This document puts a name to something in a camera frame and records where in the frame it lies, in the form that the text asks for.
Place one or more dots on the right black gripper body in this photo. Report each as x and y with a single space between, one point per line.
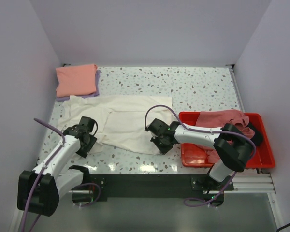
160 136

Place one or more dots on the white red print t shirt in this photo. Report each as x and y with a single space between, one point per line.
121 119

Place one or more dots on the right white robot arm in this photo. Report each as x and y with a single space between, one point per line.
233 148

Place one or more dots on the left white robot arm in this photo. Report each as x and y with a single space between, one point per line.
40 189

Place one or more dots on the red plastic bin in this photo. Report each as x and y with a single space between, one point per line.
199 156

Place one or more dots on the folded lavender t shirt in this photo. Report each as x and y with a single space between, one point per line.
93 94

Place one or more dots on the folded salmon pink t shirt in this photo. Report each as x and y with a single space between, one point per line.
76 80

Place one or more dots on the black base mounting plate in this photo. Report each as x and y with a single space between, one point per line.
184 186

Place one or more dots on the pink t shirt in bin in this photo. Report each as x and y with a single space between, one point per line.
220 118

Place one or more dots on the black t shirt in bin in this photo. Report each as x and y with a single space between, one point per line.
257 138

